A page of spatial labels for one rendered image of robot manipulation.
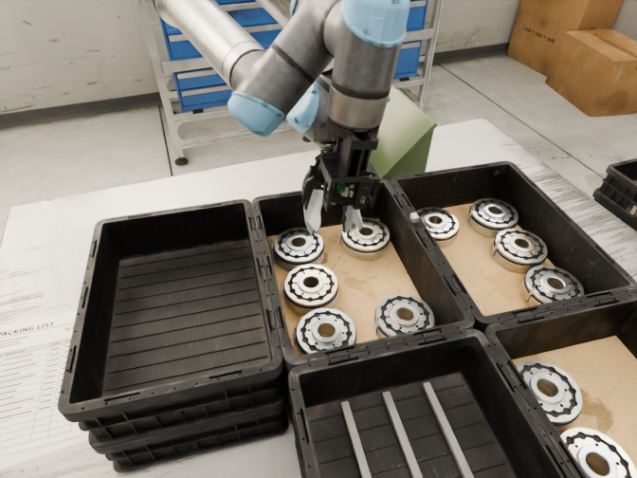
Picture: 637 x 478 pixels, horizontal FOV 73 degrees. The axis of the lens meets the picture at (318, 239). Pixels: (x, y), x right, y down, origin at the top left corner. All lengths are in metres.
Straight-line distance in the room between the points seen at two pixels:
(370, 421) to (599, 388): 0.37
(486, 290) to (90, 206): 1.07
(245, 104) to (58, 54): 2.93
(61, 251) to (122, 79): 2.37
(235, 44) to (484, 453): 0.68
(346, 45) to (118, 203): 0.98
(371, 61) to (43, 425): 0.82
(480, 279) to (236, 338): 0.48
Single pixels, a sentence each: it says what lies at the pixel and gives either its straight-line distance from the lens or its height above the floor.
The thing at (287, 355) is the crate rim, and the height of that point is 0.93.
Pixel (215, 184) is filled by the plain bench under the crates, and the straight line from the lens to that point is 1.35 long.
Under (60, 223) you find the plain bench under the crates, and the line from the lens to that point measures 1.37.
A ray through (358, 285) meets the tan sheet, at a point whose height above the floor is 0.83.
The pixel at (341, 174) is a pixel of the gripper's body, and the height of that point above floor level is 1.14.
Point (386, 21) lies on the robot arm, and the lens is 0.52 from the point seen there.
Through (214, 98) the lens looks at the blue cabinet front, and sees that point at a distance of 2.67.
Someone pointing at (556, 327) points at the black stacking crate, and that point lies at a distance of 0.79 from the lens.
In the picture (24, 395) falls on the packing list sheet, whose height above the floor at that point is 0.70.
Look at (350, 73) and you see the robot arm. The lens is 0.53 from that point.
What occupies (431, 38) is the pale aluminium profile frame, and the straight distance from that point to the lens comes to 3.02.
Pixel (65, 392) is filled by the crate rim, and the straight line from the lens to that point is 0.70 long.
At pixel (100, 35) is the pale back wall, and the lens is 3.43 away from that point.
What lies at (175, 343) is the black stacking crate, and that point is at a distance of 0.80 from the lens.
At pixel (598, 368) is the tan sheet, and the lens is 0.87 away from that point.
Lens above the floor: 1.47
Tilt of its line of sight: 43 degrees down
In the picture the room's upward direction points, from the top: straight up
